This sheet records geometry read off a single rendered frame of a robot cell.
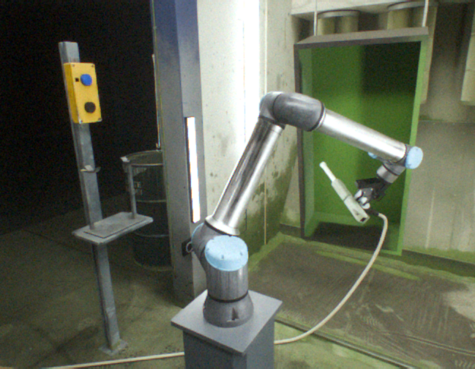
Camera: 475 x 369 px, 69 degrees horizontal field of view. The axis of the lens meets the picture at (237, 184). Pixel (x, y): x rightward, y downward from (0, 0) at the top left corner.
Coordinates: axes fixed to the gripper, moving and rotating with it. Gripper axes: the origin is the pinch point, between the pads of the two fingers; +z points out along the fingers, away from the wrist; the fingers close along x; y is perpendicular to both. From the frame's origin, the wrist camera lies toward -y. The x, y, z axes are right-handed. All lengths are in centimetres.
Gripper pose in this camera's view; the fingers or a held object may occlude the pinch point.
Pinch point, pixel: (354, 206)
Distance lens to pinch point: 186.0
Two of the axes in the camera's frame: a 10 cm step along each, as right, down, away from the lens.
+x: -2.0, -6.1, 7.7
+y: 8.5, 2.8, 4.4
